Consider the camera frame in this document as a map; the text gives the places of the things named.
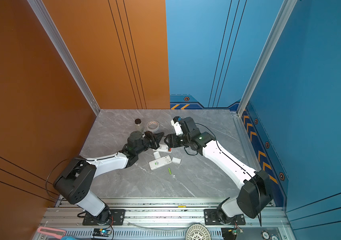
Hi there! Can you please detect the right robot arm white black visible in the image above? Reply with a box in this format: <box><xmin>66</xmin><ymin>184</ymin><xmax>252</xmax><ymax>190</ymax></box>
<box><xmin>164</xmin><ymin>116</ymin><xmax>274</xmax><ymax>225</ymax></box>

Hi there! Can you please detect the cyan object at edge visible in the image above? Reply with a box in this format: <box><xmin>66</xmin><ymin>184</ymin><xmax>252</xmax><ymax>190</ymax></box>
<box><xmin>61</xmin><ymin>236</ymin><xmax>78</xmax><ymax>240</ymax></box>

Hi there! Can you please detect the circuit board right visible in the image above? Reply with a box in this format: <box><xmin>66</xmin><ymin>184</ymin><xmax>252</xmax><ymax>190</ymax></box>
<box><xmin>221</xmin><ymin>228</ymin><xmax>244</xmax><ymax>240</ymax></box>

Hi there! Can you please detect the small white battery cover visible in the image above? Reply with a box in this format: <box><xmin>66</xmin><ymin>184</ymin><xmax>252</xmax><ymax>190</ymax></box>
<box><xmin>153</xmin><ymin>151</ymin><xmax>161</xmax><ymax>159</ymax></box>

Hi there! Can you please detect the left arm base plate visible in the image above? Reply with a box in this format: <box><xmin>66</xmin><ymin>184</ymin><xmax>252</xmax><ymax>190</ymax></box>
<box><xmin>82</xmin><ymin>209</ymin><xmax>126</xmax><ymax>226</ymax></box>

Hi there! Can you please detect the glass jar black lid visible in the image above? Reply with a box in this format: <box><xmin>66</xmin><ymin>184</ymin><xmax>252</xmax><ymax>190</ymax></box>
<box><xmin>134</xmin><ymin>119</ymin><xmax>144</xmax><ymax>133</ymax></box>

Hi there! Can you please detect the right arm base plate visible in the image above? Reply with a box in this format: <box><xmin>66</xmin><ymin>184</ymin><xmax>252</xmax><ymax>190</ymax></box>
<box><xmin>204</xmin><ymin>209</ymin><xmax>246</xmax><ymax>226</ymax></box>

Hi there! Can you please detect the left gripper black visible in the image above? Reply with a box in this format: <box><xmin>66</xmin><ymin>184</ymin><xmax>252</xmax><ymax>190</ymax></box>
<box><xmin>135</xmin><ymin>131</ymin><xmax>164</xmax><ymax>158</ymax></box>

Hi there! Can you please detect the white round fan grille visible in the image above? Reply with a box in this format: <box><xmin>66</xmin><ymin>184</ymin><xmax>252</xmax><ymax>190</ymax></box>
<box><xmin>185</xmin><ymin>224</ymin><xmax>212</xmax><ymax>240</ymax></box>

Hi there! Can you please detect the pink tool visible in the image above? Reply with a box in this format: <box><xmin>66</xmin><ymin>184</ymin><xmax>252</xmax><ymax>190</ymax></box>
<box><xmin>37</xmin><ymin>227</ymin><xmax>66</xmax><ymax>240</ymax></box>

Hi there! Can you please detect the small white remote control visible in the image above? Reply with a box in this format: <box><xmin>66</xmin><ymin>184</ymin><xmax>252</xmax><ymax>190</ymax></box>
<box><xmin>156</xmin><ymin>144</ymin><xmax>172</xmax><ymax>153</ymax></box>

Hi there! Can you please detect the aluminium rail frame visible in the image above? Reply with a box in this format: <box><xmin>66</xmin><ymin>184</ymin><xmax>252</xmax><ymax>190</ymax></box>
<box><xmin>34</xmin><ymin>198</ymin><xmax>295</xmax><ymax>240</ymax></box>

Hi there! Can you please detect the white tape roll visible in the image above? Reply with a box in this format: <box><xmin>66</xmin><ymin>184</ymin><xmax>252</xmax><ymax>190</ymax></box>
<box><xmin>146</xmin><ymin>121</ymin><xmax>159</xmax><ymax>133</ymax></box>

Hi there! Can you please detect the green circuit board left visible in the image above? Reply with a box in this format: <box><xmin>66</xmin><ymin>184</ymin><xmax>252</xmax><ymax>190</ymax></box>
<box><xmin>92</xmin><ymin>228</ymin><xmax>112</xmax><ymax>238</ymax></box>

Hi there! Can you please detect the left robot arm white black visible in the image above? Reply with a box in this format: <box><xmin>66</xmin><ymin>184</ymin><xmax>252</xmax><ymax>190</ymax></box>
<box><xmin>53</xmin><ymin>131</ymin><xmax>164</xmax><ymax>225</ymax></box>

